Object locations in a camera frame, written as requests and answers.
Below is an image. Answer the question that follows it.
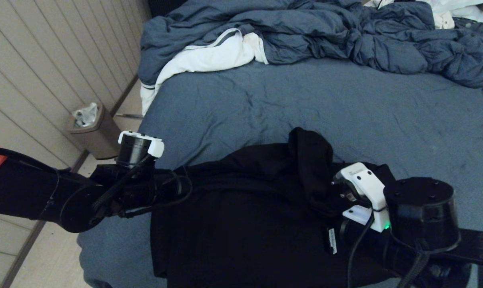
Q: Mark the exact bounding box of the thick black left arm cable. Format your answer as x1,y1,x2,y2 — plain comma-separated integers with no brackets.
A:
0,145,154,222

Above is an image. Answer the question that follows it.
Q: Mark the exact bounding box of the rumpled blue duvet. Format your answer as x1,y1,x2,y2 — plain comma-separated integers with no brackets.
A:
139,0,483,88

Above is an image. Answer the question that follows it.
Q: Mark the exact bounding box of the black zip hoodie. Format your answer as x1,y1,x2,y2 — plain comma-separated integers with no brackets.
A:
150,127,398,288

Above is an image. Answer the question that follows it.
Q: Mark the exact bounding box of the beige trash bin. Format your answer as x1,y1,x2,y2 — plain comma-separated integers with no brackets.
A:
66,102,122,160

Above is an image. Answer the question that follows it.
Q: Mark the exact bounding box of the black headboard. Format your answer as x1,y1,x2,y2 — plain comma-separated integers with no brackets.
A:
148,0,191,18

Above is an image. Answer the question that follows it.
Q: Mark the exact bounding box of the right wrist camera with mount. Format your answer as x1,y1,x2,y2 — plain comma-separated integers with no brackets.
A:
331,162,391,233

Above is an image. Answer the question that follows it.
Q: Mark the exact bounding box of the clear plastic bin bag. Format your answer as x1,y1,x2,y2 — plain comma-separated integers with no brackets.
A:
73,102,99,128

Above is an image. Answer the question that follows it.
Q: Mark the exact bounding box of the white pillow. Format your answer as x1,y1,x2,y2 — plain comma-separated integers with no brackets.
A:
425,0,483,22

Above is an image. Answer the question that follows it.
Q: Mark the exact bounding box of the blue bed sheet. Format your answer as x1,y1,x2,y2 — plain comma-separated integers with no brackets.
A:
77,58,483,288

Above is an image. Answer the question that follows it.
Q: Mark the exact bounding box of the white garment with grey stripe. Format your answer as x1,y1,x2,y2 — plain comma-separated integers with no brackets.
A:
141,28,269,116

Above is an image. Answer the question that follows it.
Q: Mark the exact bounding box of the cream rumpled garment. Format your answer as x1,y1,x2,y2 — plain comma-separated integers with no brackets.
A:
365,0,456,28

